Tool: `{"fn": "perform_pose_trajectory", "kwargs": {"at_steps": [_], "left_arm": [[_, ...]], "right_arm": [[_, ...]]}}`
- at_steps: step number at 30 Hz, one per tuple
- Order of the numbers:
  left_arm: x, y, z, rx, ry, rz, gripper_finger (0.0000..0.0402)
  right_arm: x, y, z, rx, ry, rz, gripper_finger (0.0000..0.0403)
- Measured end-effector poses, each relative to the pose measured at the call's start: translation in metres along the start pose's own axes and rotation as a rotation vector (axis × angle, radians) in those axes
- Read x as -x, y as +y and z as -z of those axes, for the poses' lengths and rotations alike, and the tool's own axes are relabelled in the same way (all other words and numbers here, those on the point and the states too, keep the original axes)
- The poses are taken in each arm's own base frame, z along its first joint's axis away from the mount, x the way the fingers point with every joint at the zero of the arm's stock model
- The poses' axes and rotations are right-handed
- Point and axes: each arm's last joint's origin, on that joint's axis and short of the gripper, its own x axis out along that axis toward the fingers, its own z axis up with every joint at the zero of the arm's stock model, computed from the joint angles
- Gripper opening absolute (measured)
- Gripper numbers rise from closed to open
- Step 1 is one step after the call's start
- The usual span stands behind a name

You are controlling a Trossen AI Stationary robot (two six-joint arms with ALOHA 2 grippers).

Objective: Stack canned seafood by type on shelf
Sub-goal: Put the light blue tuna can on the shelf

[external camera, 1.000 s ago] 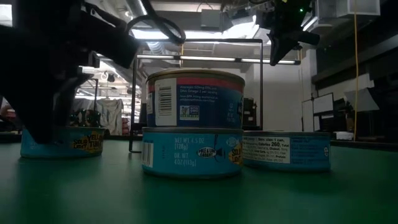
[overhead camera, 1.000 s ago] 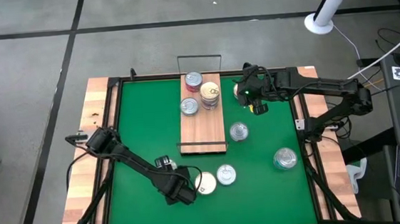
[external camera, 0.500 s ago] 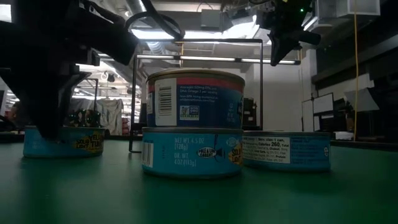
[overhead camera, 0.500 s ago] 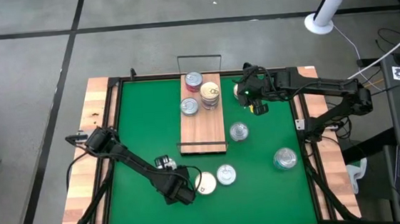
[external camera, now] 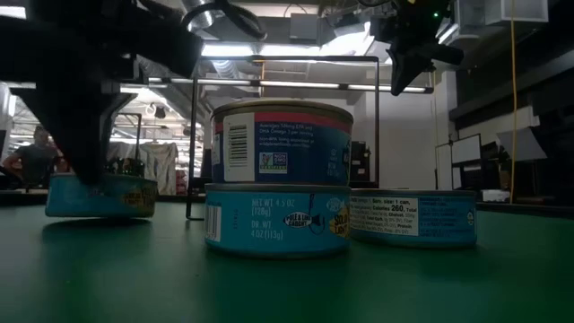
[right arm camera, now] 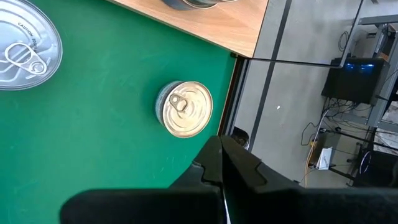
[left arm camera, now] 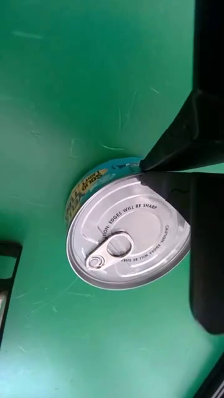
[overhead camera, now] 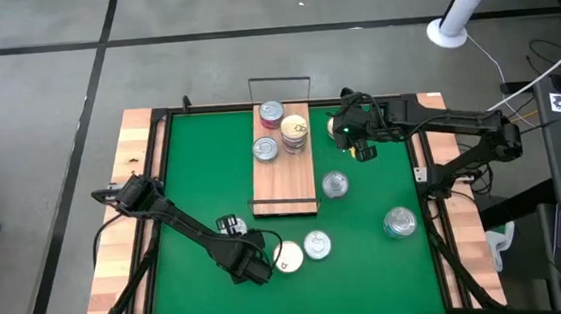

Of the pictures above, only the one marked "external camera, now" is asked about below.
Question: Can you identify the tall white board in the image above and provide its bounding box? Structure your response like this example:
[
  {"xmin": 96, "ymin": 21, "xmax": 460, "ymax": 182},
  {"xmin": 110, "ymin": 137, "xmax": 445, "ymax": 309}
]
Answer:
[{"xmin": 434, "ymin": 142, "xmax": 454, "ymax": 190}]

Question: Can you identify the black equipment box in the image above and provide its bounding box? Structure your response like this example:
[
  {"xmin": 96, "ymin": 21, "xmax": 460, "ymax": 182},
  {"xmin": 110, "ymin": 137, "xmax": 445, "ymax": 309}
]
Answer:
[{"xmin": 349, "ymin": 141, "xmax": 373, "ymax": 188}]

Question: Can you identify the blue salmon can gold lid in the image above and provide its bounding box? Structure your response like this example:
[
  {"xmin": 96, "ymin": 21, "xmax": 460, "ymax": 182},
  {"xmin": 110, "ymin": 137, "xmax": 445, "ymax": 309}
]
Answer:
[{"xmin": 210, "ymin": 99, "xmax": 354, "ymax": 186}]

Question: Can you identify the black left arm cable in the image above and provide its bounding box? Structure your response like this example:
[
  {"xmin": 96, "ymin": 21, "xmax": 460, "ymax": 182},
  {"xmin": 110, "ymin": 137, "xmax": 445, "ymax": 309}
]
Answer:
[{"xmin": 181, "ymin": 0, "xmax": 269, "ymax": 42}]

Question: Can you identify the white screen panel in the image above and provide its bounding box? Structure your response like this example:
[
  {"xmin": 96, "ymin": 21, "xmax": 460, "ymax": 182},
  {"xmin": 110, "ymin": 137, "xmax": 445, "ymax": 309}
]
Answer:
[{"xmin": 450, "ymin": 133, "xmax": 483, "ymax": 166}]

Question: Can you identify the black metal rig frame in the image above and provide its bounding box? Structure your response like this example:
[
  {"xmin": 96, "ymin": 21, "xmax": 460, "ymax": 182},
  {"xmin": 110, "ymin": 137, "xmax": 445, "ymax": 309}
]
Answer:
[{"xmin": 111, "ymin": 111, "xmax": 144, "ymax": 174}]

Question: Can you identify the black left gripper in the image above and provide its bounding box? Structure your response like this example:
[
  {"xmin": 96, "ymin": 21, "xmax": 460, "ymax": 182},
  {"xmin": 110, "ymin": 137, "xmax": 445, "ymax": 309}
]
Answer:
[{"xmin": 0, "ymin": 0, "xmax": 205, "ymax": 185}]

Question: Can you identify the wooden shelf black wire frame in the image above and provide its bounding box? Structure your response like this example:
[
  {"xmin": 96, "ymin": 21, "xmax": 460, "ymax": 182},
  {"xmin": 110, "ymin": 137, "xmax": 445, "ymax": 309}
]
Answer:
[{"xmin": 186, "ymin": 55, "xmax": 381, "ymax": 222}]

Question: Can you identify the green table mat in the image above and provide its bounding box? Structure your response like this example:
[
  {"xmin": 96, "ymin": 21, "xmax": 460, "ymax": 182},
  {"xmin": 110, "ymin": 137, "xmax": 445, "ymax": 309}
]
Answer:
[{"xmin": 0, "ymin": 196, "xmax": 574, "ymax": 323}]

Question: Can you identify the person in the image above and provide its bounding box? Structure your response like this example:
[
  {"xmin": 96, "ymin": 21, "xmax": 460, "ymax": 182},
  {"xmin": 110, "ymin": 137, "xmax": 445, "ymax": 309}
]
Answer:
[{"xmin": 1, "ymin": 125, "xmax": 69, "ymax": 189}]

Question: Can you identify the grey angled panel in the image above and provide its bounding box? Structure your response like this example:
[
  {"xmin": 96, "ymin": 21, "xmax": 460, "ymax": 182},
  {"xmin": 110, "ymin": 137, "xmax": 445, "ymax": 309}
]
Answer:
[{"xmin": 495, "ymin": 127, "xmax": 549, "ymax": 162}]

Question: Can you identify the small silver duct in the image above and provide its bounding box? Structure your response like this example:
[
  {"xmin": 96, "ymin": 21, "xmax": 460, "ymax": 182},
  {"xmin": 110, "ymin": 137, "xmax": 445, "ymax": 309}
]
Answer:
[{"xmin": 182, "ymin": 0, "xmax": 225, "ymax": 33}]

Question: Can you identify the teal tuna can silver lid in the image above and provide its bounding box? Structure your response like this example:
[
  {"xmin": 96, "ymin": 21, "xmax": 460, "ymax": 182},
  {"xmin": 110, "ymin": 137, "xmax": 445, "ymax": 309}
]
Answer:
[
  {"xmin": 204, "ymin": 182, "xmax": 352, "ymax": 259},
  {"xmin": 349, "ymin": 188, "xmax": 477, "ymax": 249},
  {"xmin": 44, "ymin": 172, "xmax": 159, "ymax": 220}
]

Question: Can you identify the small white box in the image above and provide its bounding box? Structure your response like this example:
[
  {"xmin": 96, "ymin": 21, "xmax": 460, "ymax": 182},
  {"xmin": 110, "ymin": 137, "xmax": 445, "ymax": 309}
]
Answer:
[{"xmin": 482, "ymin": 188, "xmax": 512, "ymax": 203}]

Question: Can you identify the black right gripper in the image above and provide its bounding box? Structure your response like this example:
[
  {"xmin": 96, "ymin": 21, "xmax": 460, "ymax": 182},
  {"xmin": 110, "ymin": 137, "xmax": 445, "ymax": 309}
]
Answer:
[{"xmin": 371, "ymin": 0, "xmax": 465, "ymax": 97}]

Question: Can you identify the long ceiling light strip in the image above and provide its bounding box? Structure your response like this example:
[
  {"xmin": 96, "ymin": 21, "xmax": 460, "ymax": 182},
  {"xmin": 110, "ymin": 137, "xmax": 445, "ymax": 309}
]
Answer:
[{"xmin": 147, "ymin": 76, "xmax": 435, "ymax": 94}]

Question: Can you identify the white draped sheet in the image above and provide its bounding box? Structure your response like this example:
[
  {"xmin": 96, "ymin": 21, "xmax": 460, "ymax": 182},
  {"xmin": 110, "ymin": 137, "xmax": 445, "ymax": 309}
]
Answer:
[{"xmin": 107, "ymin": 141, "xmax": 179, "ymax": 196}]

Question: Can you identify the grey ceiling unit box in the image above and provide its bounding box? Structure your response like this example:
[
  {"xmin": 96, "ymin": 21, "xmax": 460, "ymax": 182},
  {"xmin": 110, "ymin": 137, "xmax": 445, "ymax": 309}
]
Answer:
[{"xmin": 289, "ymin": 12, "xmax": 320, "ymax": 42}]

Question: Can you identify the black table frame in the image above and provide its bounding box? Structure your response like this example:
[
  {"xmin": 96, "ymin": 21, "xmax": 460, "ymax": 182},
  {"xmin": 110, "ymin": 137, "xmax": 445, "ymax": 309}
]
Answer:
[{"xmin": 0, "ymin": 188, "xmax": 574, "ymax": 220}]

